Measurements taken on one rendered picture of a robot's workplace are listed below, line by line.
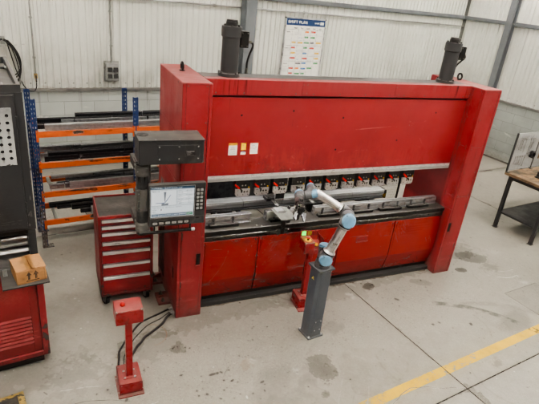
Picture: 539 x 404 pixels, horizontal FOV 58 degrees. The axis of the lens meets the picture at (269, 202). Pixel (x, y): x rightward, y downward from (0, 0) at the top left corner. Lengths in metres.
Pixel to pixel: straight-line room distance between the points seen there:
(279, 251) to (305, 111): 1.47
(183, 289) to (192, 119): 1.67
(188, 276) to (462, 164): 3.28
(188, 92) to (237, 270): 1.93
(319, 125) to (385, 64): 6.54
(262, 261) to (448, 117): 2.60
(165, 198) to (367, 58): 7.70
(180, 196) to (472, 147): 3.41
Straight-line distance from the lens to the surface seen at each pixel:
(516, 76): 11.83
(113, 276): 4.96
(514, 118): 11.85
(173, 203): 3.86
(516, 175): 7.98
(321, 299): 4.63
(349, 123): 4.97
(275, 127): 4.58
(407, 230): 5.91
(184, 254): 4.56
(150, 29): 8.42
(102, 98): 8.39
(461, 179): 5.96
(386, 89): 5.09
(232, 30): 4.30
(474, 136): 5.84
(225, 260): 4.86
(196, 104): 4.04
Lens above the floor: 3.08
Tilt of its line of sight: 24 degrees down
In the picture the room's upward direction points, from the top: 7 degrees clockwise
